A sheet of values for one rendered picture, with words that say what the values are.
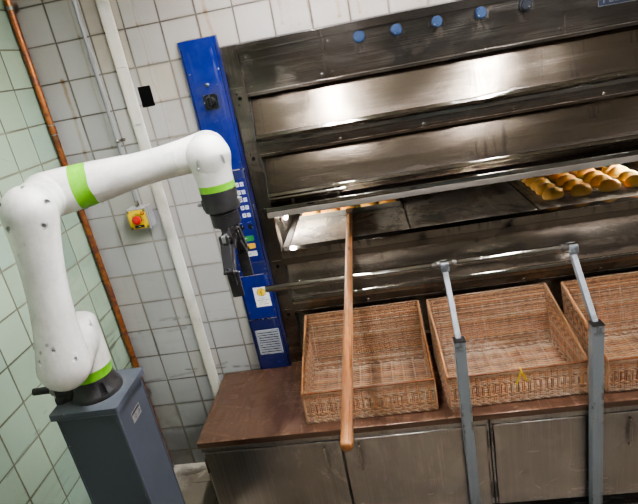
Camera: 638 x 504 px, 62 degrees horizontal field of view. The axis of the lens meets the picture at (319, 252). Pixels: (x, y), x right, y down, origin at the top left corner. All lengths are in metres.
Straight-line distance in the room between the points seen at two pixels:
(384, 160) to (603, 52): 0.95
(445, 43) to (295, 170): 0.81
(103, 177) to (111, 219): 1.21
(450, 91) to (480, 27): 0.26
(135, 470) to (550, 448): 1.59
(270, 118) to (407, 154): 0.61
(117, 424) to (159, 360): 1.28
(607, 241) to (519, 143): 0.62
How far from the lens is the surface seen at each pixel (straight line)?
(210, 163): 1.31
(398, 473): 2.43
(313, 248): 2.46
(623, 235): 2.71
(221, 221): 1.36
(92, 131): 2.59
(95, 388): 1.68
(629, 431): 2.50
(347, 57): 2.31
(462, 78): 2.35
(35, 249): 1.37
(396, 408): 2.28
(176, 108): 2.43
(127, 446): 1.72
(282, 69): 2.33
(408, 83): 2.32
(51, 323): 1.43
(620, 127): 2.55
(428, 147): 2.36
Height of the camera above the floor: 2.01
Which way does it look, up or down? 20 degrees down
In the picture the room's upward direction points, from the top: 11 degrees counter-clockwise
